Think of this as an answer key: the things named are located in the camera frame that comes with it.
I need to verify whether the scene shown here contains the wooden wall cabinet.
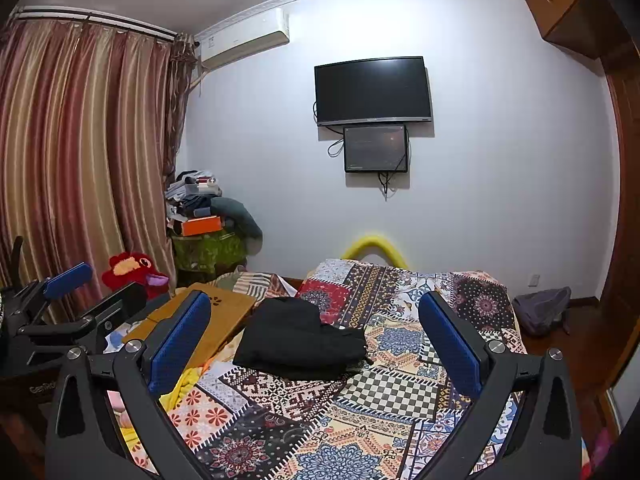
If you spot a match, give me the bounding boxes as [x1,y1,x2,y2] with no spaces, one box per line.
[520,0,632,61]

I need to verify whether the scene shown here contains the brown wooden door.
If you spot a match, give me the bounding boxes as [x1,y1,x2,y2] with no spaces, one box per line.
[597,45,640,393]

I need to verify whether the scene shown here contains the grey bag on floor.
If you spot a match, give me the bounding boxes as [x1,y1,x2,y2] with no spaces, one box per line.
[512,286,573,337]

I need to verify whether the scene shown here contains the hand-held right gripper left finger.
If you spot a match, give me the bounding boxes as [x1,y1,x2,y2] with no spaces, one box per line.
[45,290,213,480]

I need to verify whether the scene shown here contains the yellow foam tube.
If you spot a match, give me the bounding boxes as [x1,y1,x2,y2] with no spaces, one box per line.
[341,231,411,270]

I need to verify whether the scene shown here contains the pile of clutter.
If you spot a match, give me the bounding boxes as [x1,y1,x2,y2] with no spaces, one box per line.
[164,170,224,224]

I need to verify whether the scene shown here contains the patchwork printed blanket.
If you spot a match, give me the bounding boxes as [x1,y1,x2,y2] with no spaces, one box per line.
[107,258,529,480]

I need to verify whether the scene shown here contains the black wall television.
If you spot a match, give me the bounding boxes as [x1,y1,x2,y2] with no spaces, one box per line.
[314,56,434,128]

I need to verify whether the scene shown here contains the orange box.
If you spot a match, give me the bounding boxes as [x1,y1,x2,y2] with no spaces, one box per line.
[180,215,224,237]

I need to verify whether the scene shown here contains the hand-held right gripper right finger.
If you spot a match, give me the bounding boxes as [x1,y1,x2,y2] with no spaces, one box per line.
[417,290,584,480]

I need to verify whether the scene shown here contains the white curtain rail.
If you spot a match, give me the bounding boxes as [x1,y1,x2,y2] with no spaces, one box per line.
[10,6,179,41]

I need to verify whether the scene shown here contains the green patterned box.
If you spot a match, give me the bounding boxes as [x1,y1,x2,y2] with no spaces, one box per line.
[170,230,249,289]

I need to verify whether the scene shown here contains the small black wall monitor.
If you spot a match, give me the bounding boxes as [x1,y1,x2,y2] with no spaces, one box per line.
[343,124,410,174]

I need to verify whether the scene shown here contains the brown wooden lap desk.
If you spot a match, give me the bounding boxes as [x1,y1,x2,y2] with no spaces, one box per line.
[122,282,257,367]

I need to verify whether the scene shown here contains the black zip hoodie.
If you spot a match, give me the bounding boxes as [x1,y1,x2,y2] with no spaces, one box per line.
[232,297,374,382]

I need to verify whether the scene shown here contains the striped red gold curtain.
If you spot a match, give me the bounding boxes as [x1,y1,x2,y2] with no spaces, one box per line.
[0,15,197,328]

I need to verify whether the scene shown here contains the red plush toy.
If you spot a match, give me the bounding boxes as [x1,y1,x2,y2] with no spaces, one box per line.
[101,252,170,302]

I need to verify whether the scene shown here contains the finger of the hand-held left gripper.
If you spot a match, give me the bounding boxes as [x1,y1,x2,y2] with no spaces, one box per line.
[80,281,149,331]
[17,262,94,333]

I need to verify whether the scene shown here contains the white air conditioner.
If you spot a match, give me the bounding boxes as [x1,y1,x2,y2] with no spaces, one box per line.
[192,7,291,72]

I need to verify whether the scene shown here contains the yellow cloth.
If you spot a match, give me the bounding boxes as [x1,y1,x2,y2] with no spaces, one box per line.
[159,367,202,412]

